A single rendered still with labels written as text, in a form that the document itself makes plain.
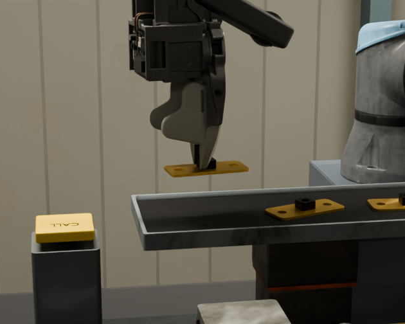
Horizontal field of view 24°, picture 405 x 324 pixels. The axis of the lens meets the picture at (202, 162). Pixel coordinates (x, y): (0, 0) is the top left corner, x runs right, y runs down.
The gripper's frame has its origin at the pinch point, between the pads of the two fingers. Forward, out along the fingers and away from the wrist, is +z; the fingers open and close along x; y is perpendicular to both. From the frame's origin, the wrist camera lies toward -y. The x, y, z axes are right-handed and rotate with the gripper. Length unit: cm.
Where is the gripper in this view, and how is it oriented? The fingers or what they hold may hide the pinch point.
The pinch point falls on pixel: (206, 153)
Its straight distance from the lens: 97.6
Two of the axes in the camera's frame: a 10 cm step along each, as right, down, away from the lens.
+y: -9.5, 0.8, -2.9
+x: 3.1, 2.4, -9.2
